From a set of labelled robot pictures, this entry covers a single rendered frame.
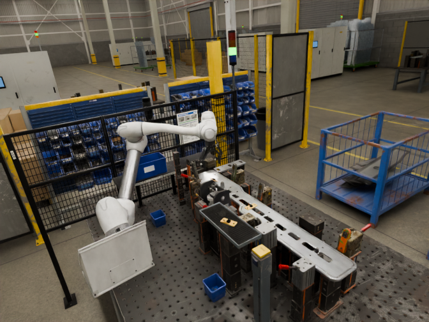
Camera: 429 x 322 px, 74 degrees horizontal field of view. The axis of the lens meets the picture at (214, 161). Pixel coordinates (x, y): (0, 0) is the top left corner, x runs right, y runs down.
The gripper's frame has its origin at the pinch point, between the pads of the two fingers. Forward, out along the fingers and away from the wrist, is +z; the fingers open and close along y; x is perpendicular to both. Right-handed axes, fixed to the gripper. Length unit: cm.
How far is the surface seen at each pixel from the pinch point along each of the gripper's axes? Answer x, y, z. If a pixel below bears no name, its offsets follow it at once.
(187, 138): 54, 7, -6
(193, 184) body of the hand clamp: -2.4, -19.0, 9.4
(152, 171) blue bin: 35, -36, 7
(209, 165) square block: 23.4, 11.0, 12.4
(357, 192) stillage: -2, 200, 98
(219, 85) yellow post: 58, 49, -47
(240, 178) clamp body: -7.8, 21.1, 15.9
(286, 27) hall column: 477, 555, -97
